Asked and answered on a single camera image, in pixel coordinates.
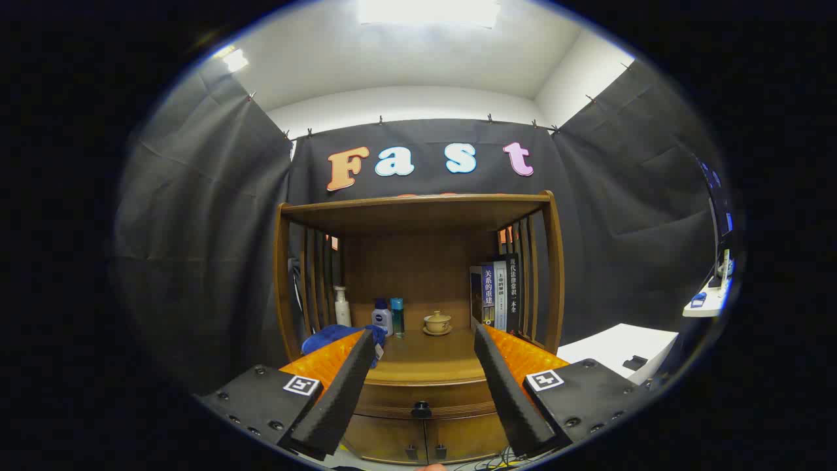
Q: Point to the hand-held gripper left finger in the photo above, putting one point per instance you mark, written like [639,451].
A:
[343,399]

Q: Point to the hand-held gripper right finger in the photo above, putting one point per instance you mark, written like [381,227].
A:
[507,392]

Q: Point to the wooden drawer with black knob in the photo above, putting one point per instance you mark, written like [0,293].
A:
[392,399]

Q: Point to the wooden cabinet door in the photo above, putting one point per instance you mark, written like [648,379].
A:
[386,438]
[467,435]

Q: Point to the wooden countertop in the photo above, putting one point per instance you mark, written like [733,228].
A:
[425,360]

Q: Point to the white side cabinet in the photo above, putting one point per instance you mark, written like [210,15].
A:
[614,347]

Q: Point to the wooden cabinet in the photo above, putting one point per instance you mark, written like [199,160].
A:
[418,216]

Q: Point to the blue folded towel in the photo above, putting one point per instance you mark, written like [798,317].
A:
[327,337]

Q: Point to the white pump bottle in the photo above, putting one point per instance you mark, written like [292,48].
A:
[342,314]

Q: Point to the white bottle with blue cap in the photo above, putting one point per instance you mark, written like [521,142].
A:
[382,320]

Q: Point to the teal slim bottle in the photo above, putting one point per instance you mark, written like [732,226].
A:
[397,317]

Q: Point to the white spine book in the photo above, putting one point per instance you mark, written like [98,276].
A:
[500,294]

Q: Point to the beige lidded tea cup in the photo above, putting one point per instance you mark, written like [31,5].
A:
[437,322]

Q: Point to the dark cover book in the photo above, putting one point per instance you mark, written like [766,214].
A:
[487,294]

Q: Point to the black spine book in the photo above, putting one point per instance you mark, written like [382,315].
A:
[513,288]

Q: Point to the small black block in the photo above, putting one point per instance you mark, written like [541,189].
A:
[634,362]

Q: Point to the small blue object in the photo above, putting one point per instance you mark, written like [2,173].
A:
[698,300]

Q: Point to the white side desk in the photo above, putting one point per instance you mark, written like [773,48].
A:
[709,306]

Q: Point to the black backdrop cloth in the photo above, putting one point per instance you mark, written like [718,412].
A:
[196,229]

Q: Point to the small ceiling light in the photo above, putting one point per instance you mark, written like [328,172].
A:
[235,60]

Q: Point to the large ceiling light panel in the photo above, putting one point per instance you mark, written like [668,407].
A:
[428,12]

